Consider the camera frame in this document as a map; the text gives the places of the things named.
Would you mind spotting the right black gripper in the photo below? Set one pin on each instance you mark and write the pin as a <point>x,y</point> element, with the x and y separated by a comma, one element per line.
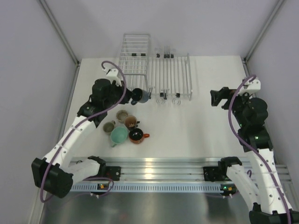
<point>217,96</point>

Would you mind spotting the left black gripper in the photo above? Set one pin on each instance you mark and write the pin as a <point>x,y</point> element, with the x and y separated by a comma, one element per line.
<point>127,96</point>

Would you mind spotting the dark blue mug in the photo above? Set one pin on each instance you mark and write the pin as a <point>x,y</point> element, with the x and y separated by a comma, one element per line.
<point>139,96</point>

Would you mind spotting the brown mug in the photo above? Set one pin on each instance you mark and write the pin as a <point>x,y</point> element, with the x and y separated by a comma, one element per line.
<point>131,122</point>

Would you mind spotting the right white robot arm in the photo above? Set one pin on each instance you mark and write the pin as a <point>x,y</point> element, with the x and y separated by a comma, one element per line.
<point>264,197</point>

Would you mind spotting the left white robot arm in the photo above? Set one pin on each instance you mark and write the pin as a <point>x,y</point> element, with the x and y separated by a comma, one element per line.
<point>53,173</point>

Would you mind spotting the beige speckled cup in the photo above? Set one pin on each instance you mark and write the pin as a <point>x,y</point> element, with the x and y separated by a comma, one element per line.
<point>121,115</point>

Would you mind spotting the grey-green small cup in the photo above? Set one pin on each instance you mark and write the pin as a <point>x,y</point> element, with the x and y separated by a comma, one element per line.
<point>109,127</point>

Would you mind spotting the teal mug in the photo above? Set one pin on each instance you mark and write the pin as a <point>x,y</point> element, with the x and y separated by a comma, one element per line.
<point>118,136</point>

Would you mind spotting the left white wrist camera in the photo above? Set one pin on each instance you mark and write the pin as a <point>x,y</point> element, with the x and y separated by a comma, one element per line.
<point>113,76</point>

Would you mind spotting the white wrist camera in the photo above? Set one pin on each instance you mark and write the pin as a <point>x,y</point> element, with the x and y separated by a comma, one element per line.
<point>113,76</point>
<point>250,87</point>

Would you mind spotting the tall white wire rack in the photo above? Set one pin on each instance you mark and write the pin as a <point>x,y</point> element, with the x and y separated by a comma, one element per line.
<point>134,59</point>

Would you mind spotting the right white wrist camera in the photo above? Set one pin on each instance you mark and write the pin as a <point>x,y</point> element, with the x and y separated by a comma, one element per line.
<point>250,87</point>

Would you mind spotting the silver wire dish rack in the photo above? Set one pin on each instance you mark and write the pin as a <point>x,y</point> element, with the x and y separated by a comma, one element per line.
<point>170,78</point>

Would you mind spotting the aluminium rail frame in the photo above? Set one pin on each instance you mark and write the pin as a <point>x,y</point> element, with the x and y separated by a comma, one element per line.
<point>162,169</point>

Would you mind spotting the slotted cable duct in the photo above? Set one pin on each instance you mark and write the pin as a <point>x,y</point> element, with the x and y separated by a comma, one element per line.
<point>153,187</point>

